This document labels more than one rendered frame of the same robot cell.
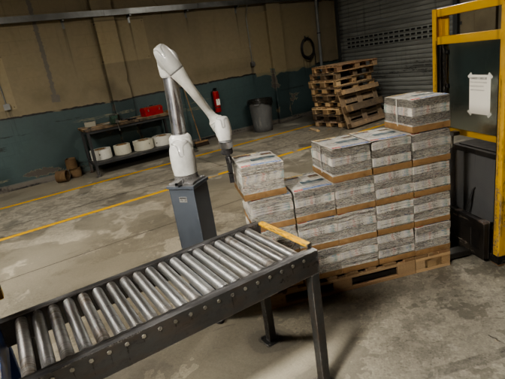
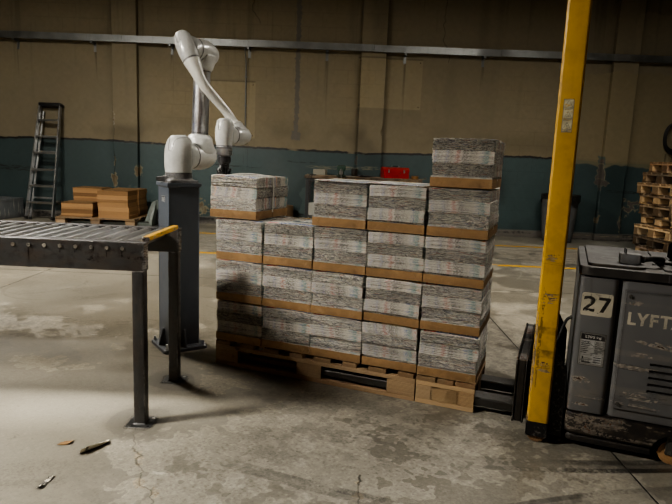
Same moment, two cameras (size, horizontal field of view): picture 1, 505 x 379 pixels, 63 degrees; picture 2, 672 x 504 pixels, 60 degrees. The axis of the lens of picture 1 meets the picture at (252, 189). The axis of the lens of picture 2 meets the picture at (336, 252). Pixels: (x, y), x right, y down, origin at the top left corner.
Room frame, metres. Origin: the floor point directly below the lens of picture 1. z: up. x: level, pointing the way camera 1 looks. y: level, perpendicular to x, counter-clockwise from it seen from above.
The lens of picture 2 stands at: (0.14, -2.14, 1.18)
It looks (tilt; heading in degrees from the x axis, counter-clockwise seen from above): 9 degrees down; 31
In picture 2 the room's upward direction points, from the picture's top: 2 degrees clockwise
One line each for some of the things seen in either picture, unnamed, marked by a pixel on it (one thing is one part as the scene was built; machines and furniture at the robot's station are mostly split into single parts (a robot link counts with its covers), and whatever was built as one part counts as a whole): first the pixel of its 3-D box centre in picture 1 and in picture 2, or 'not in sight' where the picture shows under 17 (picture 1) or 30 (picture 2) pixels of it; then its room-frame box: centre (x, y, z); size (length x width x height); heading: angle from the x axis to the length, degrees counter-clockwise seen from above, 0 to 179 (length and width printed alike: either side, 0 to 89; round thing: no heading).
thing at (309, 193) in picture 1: (328, 230); (324, 297); (2.80, -0.52, 0.42); 1.17 x 0.39 x 0.83; 99
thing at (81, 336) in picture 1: (77, 325); not in sight; (1.48, 0.80, 0.77); 0.47 x 0.05 x 0.05; 30
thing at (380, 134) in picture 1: (376, 134); (406, 183); (2.87, -0.94, 1.06); 0.37 x 0.28 x 0.01; 9
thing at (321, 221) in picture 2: (340, 169); (350, 219); (2.82, -0.65, 0.86); 0.38 x 0.29 x 0.04; 10
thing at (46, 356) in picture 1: (43, 339); not in sight; (1.41, 0.91, 0.77); 0.47 x 0.05 x 0.05; 30
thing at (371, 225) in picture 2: (379, 162); (405, 224); (2.87, -0.94, 0.86); 0.38 x 0.29 x 0.04; 9
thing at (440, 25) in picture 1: (440, 123); not in sight; (3.31, -1.61, 0.97); 0.09 x 0.09 x 1.75; 9
